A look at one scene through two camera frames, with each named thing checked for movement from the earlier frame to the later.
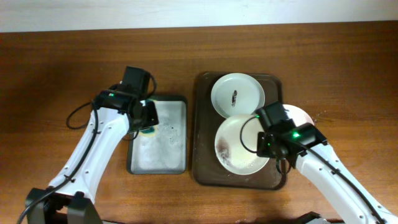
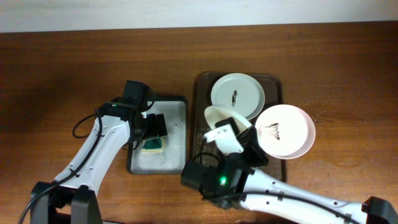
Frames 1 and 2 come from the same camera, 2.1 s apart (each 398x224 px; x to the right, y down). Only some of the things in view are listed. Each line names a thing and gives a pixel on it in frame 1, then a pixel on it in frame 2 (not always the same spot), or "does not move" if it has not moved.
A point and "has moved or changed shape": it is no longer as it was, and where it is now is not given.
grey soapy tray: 161,149 does not move
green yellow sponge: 149,132 has moved or changed shape
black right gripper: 262,150 -> 247,139
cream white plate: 236,145 has moved or changed shape
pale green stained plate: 237,93 does not move
